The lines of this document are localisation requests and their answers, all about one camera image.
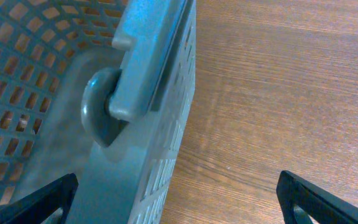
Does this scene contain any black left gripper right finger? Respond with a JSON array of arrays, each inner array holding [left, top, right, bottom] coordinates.
[[276, 170, 358, 224]]

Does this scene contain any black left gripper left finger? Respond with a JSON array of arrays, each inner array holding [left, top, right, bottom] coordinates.
[[0, 173, 78, 224]]

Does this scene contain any dark grey plastic basket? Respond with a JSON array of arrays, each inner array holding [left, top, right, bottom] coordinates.
[[0, 0, 196, 223]]

